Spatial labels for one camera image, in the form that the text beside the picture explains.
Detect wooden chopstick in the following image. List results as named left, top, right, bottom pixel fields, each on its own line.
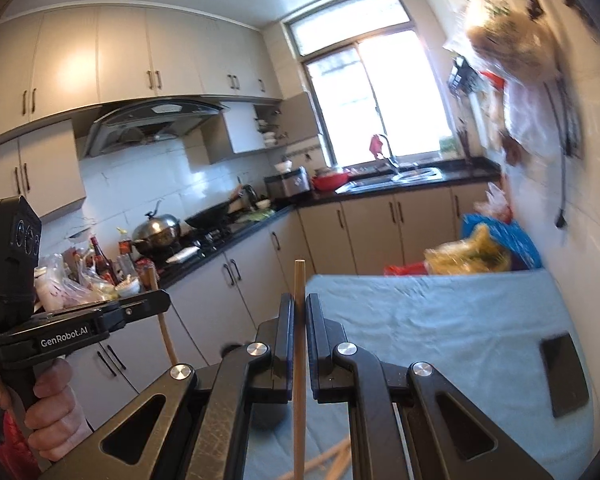
left=304, top=437, right=352, bottom=472
left=292, top=259, right=308, bottom=480
left=146, top=266, right=180, bottom=367
left=327, top=450, right=353, bottom=480

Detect beige lower cabinets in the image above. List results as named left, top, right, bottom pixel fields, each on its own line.
left=65, top=182, right=503, bottom=411

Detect cream upper cabinets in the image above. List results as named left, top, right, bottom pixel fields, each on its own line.
left=0, top=2, right=285, bottom=221

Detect blue tablecloth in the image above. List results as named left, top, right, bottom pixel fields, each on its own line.
left=240, top=271, right=600, bottom=480

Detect black power cord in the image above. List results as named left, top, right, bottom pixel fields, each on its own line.
left=547, top=77, right=581, bottom=231

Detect black wok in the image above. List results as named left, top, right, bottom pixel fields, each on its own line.
left=184, top=199, right=251, bottom=231

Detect stacked white dishes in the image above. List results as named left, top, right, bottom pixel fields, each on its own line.
left=255, top=117, right=282, bottom=149

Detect dark sauce bottle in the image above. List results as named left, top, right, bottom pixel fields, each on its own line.
left=89, top=235, right=118, bottom=287

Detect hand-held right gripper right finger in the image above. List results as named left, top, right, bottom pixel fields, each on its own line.
left=305, top=293, right=555, bottom=480

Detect range hood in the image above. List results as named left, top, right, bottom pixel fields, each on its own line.
left=82, top=97, right=230, bottom=160

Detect red basin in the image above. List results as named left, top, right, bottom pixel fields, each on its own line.
left=311, top=170, right=352, bottom=192

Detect clear soda bottle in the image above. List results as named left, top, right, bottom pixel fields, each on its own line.
left=115, top=227, right=139, bottom=281

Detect black kitchen countertop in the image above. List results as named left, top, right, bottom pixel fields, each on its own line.
left=145, top=157, right=502, bottom=286

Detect steel pot with lid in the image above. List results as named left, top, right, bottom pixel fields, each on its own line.
left=130, top=200, right=183, bottom=257

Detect white dish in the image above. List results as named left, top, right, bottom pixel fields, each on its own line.
left=164, top=247, right=202, bottom=265

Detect yellow plastic bag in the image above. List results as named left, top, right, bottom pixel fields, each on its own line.
left=424, top=225, right=512, bottom=276

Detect steel kettle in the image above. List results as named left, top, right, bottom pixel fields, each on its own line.
left=236, top=184, right=261, bottom=211

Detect steel sink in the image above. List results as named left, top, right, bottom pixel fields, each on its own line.
left=336, top=166, right=443, bottom=194

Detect red item behind table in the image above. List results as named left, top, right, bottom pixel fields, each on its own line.
left=384, top=261, right=427, bottom=277

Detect hanging clear plastic bag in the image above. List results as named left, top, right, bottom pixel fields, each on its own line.
left=500, top=77, right=568, bottom=161

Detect blue plastic bag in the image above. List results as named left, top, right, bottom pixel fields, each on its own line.
left=461, top=212, right=543, bottom=271

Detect red and white plastic bag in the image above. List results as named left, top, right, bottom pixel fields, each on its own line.
left=474, top=182, right=513, bottom=225

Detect hanging bag of noodles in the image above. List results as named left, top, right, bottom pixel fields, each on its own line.
left=462, top=0, right=561, bottom=86

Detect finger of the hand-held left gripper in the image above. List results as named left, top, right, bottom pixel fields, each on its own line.
left=100, top=289, right=172, bottom=333

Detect dark chopstick holder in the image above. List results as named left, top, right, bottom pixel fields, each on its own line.
left=456, top=127, right=473, bottom=162

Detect black phone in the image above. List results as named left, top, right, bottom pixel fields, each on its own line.
left=538, top=332, right=591, bottom=419

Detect steel bread box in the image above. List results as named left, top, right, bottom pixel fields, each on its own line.
left=264, top=167, right=312, bottom=201

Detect pile of plastic bags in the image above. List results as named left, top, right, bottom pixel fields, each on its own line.
left=32, top=252, right=121, bottom=313

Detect kitchen window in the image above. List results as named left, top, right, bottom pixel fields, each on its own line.
left=282, top=0, right=456, bottom=168

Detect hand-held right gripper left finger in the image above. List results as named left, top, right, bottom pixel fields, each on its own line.
left=35, top=294, right=297, bottom=480

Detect person's left hand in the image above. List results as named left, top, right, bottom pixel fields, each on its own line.
left=0, top=359, right=95, bottom=463

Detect steel faucet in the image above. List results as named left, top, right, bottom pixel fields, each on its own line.
left=377, top=134, right=402, bottom=178

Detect black wall rack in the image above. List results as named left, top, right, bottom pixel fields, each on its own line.
left=447, top=57, right=483, bottom=98

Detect gas stove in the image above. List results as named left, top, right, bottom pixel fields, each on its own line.
left=177, top=227, right=236, bottom=253

